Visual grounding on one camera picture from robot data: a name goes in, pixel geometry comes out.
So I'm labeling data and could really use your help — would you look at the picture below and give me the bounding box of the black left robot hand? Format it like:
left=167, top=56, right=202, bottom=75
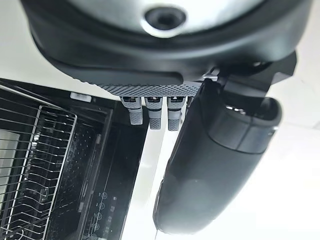
left=19, top=0, right=313, bottom=233

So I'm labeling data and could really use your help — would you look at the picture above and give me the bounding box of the black dishwasher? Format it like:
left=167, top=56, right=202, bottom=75
left=0, top=77, right=151, bottom=240

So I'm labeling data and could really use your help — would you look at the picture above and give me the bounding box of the wire dish rack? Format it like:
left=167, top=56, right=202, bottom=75
left=0, top=84, right=78, bottom=240

